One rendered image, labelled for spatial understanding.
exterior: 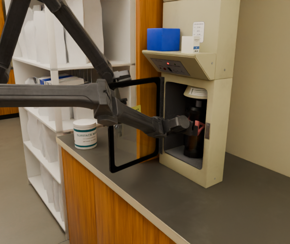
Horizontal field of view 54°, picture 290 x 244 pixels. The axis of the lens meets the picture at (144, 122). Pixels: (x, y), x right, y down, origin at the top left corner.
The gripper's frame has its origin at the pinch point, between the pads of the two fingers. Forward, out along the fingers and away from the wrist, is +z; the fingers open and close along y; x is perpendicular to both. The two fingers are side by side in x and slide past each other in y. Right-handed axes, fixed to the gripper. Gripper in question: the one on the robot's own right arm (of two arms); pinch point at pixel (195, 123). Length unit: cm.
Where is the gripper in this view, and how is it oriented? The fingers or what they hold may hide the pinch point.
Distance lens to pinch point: 135.0
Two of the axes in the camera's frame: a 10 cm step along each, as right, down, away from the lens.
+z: 7.8, -1.2, 6.1
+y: -6.2, -2.1, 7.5
